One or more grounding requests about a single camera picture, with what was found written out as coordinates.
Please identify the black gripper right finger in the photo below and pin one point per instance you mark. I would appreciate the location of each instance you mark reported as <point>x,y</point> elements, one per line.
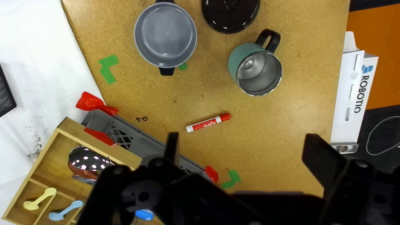
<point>323,161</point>

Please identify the grey cooking pot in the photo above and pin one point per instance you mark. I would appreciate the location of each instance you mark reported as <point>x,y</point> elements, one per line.
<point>165,35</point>

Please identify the grey plastic crate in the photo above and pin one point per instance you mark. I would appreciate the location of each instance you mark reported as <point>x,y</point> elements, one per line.
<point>124,134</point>

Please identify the metal ladle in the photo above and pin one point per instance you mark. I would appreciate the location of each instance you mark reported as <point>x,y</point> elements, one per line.
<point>86,162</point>

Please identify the blue plastic spoon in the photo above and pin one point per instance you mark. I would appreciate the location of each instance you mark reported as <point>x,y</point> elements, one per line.
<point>60,215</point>

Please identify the black pot lid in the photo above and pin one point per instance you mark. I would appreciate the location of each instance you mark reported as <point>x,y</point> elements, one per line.
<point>229,16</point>

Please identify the white Robotiq box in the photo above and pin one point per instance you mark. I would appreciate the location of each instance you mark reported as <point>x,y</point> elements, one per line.
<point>355,81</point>

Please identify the red and white marker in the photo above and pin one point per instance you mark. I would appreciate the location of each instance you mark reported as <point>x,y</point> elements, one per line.
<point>208,122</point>

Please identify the yellow plastic spoon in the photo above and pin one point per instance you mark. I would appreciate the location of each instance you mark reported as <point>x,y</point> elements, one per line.
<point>35,204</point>

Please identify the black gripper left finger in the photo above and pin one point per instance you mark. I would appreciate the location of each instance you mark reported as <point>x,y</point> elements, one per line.
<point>171,152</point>

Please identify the wooden cutlery tray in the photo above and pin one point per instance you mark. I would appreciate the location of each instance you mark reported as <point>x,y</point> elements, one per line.
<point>51,170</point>

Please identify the teal metal mug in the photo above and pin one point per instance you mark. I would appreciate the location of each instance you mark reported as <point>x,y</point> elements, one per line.
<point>254,66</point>

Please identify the red clamp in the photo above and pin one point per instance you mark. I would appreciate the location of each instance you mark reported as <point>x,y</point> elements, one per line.
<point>88,101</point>

